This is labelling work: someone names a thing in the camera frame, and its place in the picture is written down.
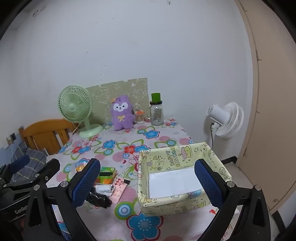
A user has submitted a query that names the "floral tablecloth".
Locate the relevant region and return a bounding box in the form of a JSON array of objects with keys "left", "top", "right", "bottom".
[{"left": 45, "top": 118, "right": 241, "bottom": 241}]

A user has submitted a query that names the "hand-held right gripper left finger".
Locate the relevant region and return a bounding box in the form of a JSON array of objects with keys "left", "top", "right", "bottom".
[{"left": 23, "top": 158, "right": 101, "bottom": 241}]

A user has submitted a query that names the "pink packet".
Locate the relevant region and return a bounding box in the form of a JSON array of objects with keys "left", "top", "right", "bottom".
[{"left": 110, "top": 177, "right": 137, "bottom": 205}]

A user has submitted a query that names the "yellow patterned storage box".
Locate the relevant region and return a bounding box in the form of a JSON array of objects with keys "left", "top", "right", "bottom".
[{"left": 137, "top": 142, "right": 233, "bottom": 217}]

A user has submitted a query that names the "white standing fan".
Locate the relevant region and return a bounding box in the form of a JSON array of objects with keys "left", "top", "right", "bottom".
[{"left": 206, "top": 102, "right": 244, "bottom": 150}]

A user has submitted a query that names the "green tissue pack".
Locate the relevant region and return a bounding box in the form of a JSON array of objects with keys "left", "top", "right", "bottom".
[{"left": 97, "top": 166, "right": 117, "bottom": 185}]

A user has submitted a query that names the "small jar with orange lid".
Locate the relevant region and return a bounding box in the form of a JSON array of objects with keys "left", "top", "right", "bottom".
[{"left": 135, "top": 109, "right": 146, "bottom": 124}]

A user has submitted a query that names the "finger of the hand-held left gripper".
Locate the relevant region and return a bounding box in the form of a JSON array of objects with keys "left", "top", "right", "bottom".
[
  {"left": 0, "top": 158, "right": 61, "bottom": 193},
  {"left": 0, "top": 154, "right": 31, "bottom": 180}
]

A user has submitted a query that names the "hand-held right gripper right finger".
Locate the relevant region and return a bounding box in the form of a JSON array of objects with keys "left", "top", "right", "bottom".
[{"left": 194, "top": 159, "right": 271, "bottom": 241}]

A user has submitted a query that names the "glass jar with green lid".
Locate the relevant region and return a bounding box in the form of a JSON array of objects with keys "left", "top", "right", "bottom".
[{"left": 145, "top": 93, "right": 164, "bottom": 126}]

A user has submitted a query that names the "grey plaid pillow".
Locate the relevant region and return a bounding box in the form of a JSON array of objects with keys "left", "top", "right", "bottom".
[{"left": 5, "top": 141, "right": 48, "bottom": 183}]

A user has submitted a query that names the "green desk fan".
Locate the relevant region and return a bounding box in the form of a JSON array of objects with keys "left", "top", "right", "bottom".
[{"left": 58, "top": 85, "right": 104, "bottom": 139}]

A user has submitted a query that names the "wooden bed headboard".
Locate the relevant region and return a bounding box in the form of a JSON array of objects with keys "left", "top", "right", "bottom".
[{"left": 18, "top": 119, "right": 80, "bottom": 156}]

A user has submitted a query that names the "white soft packet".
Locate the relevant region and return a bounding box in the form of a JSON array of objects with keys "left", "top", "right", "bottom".
[{"left": 94, "top": 184, "right": 114, "bottom": 197}]

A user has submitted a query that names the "purple plush toy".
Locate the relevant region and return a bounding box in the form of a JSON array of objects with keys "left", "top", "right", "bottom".
[{"left": 110, "top": 95, "right": 136, "bottom": 131}]

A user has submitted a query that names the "black crinkled bag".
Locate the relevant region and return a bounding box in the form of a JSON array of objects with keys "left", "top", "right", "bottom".
[{"left": 88, "top": 186, "right": 113, "bottom": 209}]

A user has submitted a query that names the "beige door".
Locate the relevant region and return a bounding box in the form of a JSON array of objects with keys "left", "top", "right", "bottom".
[{"left": 233, "top": 0, "right": 296, "bottom": 215}]

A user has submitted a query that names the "green patterned board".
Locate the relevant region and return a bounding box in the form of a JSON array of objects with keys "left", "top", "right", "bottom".
[{"left": 85, "top": 78, "right": 148, "bottom": 126}]

